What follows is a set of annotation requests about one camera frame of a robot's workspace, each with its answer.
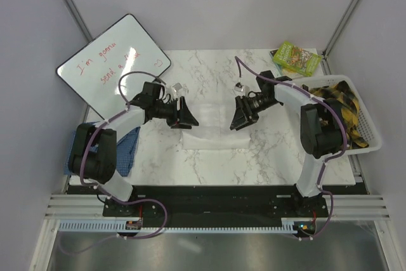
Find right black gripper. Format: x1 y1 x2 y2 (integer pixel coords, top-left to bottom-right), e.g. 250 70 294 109
230 94 279 130

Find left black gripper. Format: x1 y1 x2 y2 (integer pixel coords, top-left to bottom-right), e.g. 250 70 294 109
153 96 198 129

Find white long sleeve shirt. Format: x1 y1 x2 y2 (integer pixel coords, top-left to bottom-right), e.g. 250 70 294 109
181 103 251 150

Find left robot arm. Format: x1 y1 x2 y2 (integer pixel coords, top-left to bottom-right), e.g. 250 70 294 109
67 82 199 216

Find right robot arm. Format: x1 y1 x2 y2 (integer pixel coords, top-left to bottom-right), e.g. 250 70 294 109
230 70 346 216

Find blue checkered folded shirt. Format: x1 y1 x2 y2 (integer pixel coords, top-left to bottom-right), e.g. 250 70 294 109
63 127 140 177

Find green book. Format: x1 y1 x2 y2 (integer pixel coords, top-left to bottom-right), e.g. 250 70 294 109
271 41 322 77

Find white dry-erase board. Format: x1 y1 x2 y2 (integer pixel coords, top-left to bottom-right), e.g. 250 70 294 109
56 14 171 119

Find yellow black plaid shirt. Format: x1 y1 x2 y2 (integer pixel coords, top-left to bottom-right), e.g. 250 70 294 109
302 81 369 149

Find white plastic basket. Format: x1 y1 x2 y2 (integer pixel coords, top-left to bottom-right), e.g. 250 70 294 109
293 75 382 155

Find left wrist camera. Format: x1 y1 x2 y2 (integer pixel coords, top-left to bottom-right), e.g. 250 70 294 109
168 83 186 110

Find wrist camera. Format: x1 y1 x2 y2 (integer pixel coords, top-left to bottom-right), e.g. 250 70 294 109
168 83 186 110
234 82 249 96

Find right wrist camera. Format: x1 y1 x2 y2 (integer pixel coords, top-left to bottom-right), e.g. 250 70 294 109
234 82 249 96

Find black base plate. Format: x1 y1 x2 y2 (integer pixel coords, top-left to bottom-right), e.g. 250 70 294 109
103 185 329 226

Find white slotted cable duct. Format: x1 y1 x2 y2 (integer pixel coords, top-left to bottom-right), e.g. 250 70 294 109
58 218 315 234

